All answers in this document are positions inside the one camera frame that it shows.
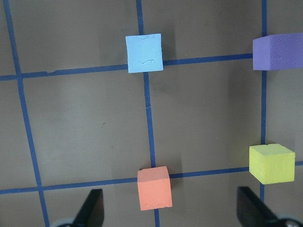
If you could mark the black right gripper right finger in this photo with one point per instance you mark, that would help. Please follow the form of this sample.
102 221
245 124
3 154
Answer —
251 210

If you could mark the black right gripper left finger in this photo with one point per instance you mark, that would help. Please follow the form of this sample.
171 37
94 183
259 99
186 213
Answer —
91 213

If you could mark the light blue foam block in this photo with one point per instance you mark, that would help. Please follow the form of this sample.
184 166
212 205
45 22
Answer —
144 53

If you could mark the yellow foam block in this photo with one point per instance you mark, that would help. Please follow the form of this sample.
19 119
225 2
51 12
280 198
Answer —
272 163

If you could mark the orange foam block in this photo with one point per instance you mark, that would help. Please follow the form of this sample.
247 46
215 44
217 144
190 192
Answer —
154 188

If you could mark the purple foam block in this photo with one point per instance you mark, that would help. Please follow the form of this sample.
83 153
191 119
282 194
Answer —
278 52

